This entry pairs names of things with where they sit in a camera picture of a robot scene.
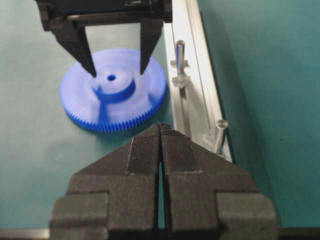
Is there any white bracket above upper shaft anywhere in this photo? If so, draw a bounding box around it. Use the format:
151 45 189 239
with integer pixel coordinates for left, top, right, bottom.
170 60 189 75

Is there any upper steel shaft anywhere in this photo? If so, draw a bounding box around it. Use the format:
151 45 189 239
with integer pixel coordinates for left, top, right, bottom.
176 40 186 98

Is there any lower steel shaft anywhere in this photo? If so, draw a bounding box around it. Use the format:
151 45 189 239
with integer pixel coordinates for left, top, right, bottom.
213 119 229 155

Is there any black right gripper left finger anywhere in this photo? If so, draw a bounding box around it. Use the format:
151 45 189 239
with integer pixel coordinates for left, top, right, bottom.
49 124 161 240

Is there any aluminium extrusion rail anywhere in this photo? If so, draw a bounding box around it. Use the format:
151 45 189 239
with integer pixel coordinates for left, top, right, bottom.
163 0 232 162

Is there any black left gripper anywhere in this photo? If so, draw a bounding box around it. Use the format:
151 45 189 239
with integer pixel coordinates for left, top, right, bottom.
36 0 173 78

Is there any large blue plastic gear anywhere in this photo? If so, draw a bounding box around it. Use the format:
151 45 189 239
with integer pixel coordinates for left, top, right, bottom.
60 48 168 133

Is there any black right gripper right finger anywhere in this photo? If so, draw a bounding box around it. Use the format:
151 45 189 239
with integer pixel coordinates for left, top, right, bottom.
160 124 278 240

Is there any white bracket below upper shaft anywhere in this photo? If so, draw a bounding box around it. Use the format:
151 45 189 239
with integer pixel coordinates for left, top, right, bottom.
172 75 191 89

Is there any steel shaft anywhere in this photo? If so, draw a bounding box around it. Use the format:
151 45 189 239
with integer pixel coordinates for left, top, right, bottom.
213 119 229 155
176 40 186 98

